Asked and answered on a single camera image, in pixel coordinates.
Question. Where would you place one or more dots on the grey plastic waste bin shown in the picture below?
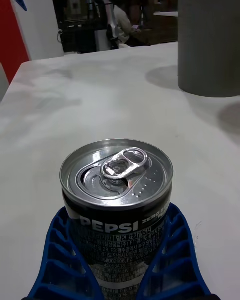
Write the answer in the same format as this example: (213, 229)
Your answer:
(208, 37)

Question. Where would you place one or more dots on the person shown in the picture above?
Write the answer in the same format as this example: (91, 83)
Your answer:
(123, 23)

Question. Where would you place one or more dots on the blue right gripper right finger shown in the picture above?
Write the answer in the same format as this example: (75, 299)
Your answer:
(175, 267)

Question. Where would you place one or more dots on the black drink can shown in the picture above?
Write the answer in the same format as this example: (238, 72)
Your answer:
(116, 217)

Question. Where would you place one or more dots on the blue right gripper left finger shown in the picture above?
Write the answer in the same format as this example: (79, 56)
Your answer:
(58, 267)

